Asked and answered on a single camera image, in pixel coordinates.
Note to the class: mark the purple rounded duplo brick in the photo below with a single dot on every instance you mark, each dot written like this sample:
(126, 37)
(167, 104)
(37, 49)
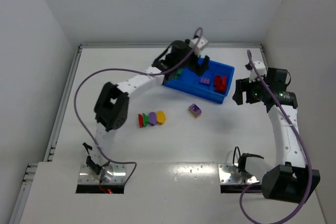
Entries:
(193, 107)

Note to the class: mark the green brick cluster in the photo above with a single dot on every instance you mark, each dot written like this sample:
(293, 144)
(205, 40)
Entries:
(146, 120)

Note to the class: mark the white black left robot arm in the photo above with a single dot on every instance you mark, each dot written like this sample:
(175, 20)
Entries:
(111, 107)

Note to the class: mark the green small duplo brick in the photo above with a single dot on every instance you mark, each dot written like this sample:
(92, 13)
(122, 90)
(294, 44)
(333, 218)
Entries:
(178, 74)

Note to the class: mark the yellow rounded duplo brick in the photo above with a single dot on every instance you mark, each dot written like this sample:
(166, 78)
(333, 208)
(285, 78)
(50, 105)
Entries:
(161, 118)

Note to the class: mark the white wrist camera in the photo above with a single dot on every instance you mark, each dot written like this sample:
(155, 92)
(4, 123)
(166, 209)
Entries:
(261, 69)
(198, 44)

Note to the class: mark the blue plastic divided bin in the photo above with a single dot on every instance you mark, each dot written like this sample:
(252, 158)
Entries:
(213, 85)

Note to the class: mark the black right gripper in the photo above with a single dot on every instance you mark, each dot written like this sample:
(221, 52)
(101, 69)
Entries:
(244, 92)

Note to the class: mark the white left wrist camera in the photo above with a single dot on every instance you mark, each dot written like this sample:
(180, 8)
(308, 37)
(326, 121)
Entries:
(198, 44)

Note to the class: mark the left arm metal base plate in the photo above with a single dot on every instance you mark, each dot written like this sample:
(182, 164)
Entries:
(112, 175)

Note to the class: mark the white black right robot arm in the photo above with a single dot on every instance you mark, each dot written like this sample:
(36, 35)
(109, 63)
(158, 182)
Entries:
(289, 179)

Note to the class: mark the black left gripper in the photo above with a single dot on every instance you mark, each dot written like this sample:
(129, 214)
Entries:
(194, 64)

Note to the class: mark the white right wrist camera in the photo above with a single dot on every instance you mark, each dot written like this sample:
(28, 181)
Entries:
(261, 69)

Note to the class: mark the red half-round brick cluster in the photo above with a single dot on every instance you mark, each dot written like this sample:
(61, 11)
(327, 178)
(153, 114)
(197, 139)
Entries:
(141, 122)

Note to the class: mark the red stud duplo brick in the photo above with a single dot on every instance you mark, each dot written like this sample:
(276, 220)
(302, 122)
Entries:
(221, 89)

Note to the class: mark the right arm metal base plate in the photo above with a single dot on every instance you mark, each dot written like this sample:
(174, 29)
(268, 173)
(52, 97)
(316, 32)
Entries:
(229, 176)

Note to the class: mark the red rectangular duplo brick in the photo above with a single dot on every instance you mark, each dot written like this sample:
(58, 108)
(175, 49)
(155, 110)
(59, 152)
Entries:
(217, 80)

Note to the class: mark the purple rounded brick cluster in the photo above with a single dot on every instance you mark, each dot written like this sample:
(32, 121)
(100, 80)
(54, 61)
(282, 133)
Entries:
(152, 119)

